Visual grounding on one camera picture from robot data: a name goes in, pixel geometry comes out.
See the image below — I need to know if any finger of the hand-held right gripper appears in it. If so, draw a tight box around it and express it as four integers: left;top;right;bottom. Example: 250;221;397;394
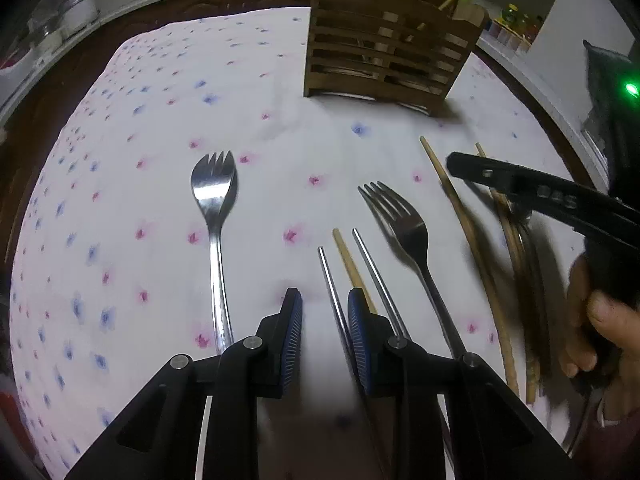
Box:
446;152;626;235

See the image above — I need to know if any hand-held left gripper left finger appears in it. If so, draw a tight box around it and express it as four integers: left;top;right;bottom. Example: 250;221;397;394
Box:
65;287;304;480

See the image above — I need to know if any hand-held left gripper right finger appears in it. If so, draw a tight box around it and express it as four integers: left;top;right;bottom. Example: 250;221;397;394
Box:
348;287;583;480

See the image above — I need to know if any steel chopstick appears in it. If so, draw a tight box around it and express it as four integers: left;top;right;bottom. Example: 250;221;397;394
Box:
352;228;411;342
317;246;358;376

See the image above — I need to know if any brown bamboo chopstick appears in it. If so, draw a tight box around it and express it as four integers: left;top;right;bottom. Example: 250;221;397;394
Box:
475;142;541;403
419;136;521;393

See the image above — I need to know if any pale wooden chopstick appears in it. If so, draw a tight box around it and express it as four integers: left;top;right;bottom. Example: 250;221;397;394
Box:
332;228;378;313

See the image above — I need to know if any steel fork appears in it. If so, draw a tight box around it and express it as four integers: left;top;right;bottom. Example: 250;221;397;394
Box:
357;181;468;358

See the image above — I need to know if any wooden utensil holder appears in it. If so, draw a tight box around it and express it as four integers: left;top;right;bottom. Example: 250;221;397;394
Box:
303;0;492;117

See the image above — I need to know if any person's right forearm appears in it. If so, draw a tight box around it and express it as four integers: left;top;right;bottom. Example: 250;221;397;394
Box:
590;387;640;480

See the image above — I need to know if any person's right hand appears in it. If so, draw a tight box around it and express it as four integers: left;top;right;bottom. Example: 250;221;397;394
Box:
559;255;640;391

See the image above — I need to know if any steel spork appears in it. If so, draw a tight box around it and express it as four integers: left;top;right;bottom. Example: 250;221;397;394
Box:
190;150;240;353

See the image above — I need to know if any floral tablecloth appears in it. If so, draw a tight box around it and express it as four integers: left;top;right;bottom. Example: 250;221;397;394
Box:
7;7;601;480

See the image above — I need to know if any large white electric pot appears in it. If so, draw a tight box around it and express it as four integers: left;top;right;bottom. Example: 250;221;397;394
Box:
62;0;98;31

